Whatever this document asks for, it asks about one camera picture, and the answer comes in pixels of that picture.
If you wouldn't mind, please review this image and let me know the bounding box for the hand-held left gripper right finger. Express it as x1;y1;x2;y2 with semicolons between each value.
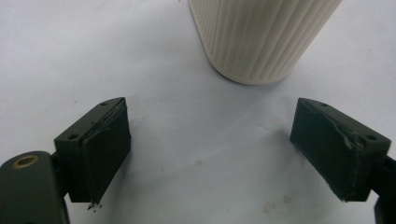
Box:
290;97;392;203

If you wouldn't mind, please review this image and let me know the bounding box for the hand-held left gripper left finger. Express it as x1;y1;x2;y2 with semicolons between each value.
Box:
53;96;133;205

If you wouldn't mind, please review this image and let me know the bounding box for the pale green ribbed pump bottle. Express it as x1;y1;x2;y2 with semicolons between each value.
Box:
188;0;344;86

